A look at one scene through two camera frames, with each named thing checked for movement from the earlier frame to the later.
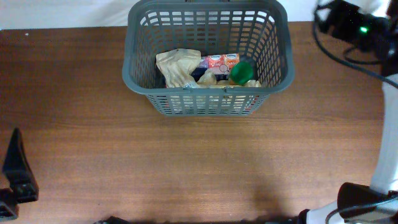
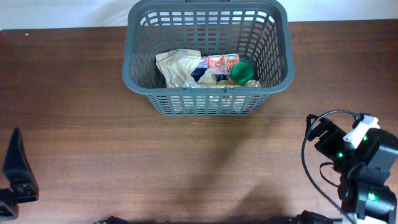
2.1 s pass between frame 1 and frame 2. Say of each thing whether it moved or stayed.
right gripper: moved
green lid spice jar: stayed
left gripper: stayed
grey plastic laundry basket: stayed
